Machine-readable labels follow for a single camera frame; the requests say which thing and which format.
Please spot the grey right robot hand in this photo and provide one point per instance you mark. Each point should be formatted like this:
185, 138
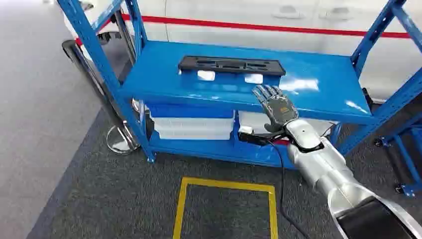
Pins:
280, 109

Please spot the black plastic panel with cutouts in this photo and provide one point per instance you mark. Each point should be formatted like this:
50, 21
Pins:
230, 64

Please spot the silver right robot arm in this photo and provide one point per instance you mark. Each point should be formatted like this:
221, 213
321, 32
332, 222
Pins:
323, 165

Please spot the white foam block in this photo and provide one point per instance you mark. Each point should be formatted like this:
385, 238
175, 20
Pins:
206, 75
254, 79

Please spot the blue metal shelf rack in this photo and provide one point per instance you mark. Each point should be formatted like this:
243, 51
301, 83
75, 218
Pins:
316, 82

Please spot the white plastic bin stack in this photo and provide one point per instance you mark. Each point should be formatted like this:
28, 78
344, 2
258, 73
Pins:
194, 128

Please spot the white car with red stripe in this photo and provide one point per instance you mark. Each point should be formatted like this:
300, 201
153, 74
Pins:
263, 13

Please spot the blue wheeled metal rack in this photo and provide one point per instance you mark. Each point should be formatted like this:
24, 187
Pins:
408, 165

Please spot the chrome stanchion post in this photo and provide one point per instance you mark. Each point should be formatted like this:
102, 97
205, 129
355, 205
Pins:
118, 148

